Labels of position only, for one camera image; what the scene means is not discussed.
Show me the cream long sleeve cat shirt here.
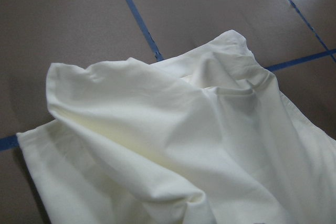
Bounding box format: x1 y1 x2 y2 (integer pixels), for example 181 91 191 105
17 30 335 223

